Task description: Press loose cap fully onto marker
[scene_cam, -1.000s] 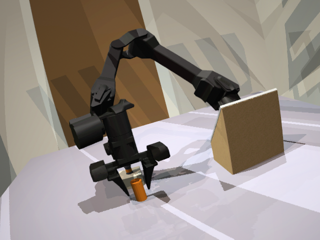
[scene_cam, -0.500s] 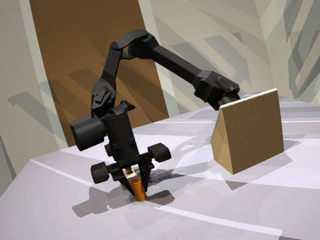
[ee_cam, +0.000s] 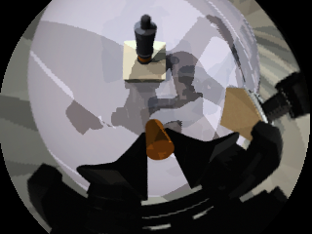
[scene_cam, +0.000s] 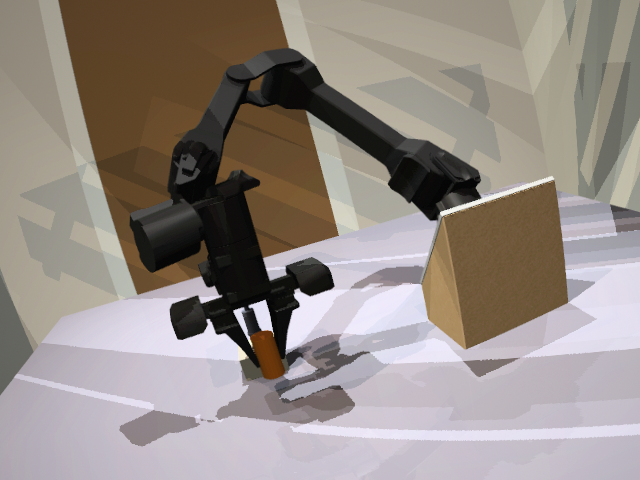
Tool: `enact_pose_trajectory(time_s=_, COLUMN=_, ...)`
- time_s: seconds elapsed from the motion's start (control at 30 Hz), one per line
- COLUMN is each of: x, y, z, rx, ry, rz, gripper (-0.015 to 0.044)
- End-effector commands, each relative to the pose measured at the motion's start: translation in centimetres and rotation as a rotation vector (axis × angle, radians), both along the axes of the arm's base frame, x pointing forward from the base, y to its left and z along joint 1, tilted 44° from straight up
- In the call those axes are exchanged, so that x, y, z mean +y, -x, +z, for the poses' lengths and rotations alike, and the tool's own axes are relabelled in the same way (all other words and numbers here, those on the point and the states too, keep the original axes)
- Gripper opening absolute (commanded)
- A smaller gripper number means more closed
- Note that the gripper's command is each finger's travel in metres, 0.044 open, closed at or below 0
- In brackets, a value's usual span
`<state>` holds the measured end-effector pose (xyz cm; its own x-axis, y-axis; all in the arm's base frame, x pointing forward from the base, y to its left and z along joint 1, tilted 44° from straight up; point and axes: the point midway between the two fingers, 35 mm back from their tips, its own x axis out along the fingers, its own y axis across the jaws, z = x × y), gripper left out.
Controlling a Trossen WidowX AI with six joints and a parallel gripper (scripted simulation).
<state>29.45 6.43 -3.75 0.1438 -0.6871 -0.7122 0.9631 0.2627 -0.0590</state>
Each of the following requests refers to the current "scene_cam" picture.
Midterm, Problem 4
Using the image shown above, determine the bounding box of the black marker with orange band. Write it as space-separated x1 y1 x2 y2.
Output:
241 306 261 337

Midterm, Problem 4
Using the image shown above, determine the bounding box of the orange-brown cylinder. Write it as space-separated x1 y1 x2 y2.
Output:
250 330 285 380

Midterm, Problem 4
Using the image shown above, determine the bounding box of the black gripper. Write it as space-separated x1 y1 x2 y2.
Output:
170 231 335 368

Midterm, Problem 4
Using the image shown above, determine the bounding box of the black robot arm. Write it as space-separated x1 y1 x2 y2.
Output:
130 48 481 273

